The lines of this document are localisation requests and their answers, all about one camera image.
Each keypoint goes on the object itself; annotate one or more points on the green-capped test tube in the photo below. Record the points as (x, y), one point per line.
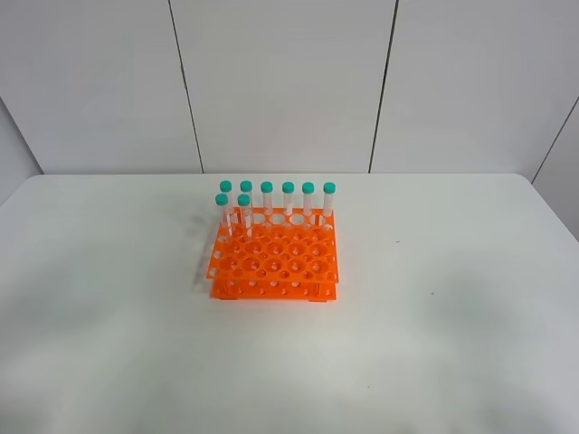
(245, 205)
(222, 202)

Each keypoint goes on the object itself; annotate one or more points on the row test tube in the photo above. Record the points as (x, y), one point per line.
(267, 190)
(226, 188)
(308, 189)
(329, 190)
(288, 190)
(246, 187)

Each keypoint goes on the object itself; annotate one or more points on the orange test tube rack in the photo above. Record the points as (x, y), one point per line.
(279, 257)

